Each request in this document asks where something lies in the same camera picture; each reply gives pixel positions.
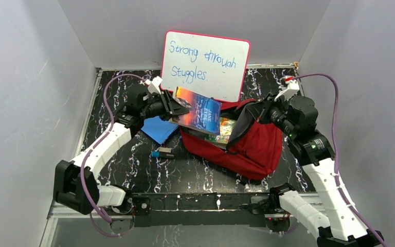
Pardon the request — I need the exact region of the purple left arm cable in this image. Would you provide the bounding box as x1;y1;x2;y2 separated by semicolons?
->
80;74;149;238

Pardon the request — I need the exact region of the small grey eraser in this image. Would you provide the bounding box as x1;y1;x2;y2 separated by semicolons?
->
158;147;172;153

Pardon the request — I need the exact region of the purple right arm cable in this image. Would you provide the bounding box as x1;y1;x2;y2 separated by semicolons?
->
291;73;387;247

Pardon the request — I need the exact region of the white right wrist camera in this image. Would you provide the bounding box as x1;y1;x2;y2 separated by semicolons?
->
274;76;300;102

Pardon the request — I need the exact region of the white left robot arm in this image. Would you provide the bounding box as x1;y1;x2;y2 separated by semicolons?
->
53;90;192;219

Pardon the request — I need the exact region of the red student backpack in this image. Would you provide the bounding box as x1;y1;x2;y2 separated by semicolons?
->
179;99;282;180

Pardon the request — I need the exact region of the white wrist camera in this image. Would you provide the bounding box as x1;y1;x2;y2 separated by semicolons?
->
145;76;162;94
274;76;300;102

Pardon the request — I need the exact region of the Jane Eyre paperback book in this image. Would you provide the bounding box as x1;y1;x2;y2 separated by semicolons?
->
169;86;222;135

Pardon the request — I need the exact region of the green treehouse book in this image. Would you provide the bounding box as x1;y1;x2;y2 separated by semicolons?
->
204;117;236;149

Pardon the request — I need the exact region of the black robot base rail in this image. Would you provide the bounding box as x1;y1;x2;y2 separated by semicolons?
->
98;192;292;233

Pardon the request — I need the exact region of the blue notebook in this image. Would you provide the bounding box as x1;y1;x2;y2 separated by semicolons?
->
141;116;178;145

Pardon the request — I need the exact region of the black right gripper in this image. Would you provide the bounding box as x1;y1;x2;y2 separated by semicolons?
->
246;92;297;138

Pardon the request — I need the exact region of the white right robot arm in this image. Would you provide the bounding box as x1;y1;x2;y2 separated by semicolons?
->
247;96;385;246

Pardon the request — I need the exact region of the pink framed whiteboard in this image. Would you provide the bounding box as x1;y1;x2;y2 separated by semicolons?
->
161;30;250;102

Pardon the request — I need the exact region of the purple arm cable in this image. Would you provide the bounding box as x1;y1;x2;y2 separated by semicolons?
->
291;73;387;247
80;74;149;238

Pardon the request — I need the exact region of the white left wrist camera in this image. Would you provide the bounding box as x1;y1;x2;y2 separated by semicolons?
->
145;76;162;94

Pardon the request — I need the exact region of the black blue marker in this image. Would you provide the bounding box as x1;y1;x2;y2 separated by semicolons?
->
151;151;175;159

